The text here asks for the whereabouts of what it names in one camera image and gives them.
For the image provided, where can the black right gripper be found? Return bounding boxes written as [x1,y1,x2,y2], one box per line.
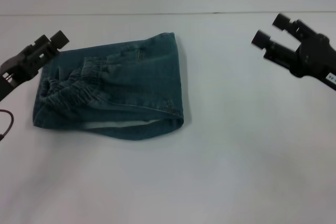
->
[250,13,336,90]

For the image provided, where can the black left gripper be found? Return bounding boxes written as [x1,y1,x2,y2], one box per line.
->
[0,30,70,102]

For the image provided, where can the blue denim shorts with print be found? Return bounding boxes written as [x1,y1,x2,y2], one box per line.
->
[33,32,184,141]

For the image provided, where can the left arm plug and cable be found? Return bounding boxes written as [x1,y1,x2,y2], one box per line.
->
[0,109,15,143]

